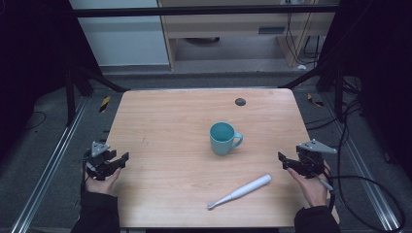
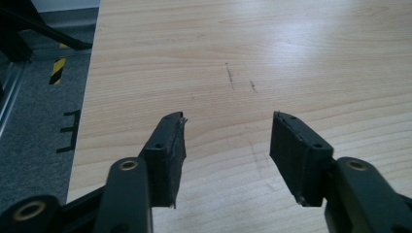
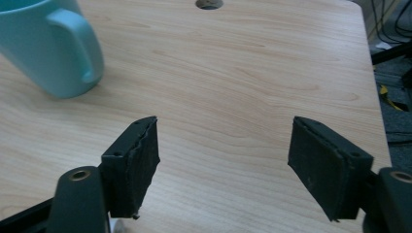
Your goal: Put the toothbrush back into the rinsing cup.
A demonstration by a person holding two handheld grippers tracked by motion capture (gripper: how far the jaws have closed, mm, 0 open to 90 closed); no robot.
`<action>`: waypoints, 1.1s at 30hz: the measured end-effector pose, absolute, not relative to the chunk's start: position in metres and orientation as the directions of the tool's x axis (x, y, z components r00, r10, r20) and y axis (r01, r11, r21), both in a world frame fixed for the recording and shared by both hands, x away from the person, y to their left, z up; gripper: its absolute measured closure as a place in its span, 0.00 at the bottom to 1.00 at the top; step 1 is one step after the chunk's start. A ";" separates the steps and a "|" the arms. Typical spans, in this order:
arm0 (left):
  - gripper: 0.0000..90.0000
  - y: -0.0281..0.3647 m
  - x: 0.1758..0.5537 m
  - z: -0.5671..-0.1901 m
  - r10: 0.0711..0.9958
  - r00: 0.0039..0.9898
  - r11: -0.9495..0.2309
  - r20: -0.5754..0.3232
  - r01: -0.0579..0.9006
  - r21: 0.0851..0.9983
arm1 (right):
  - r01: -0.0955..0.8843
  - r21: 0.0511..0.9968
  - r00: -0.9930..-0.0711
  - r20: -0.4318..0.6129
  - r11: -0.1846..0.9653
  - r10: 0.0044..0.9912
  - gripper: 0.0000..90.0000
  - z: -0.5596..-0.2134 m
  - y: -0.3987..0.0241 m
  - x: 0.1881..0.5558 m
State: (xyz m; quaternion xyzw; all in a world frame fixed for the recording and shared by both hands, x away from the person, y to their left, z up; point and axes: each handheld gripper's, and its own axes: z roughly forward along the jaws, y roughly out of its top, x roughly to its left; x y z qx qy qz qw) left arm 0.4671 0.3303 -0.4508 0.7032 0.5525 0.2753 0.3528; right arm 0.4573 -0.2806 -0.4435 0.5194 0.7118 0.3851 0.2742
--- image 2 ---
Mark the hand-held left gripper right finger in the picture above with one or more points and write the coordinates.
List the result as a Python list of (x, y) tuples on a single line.
[(296, 155)]

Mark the black metal stand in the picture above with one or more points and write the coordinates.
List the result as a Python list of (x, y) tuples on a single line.
[(19, 22)]

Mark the yellow black hazard tape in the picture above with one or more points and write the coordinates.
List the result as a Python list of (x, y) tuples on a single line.
[(57, 69)]

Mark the black floor tape mark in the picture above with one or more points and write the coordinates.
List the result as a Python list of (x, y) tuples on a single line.
[(75, 129)]

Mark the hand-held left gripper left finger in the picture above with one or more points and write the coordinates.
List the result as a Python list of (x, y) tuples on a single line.
[(165, 161)]

